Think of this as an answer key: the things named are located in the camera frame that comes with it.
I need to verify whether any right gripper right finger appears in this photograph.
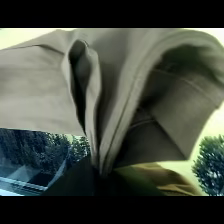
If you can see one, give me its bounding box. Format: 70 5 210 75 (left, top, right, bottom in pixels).
99 167 165 197

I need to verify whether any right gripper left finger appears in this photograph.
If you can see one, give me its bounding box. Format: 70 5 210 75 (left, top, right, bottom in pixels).
41 155 100 197

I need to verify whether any grey khaki garment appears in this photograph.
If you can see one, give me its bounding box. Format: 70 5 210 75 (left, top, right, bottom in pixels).
0 27 224 197

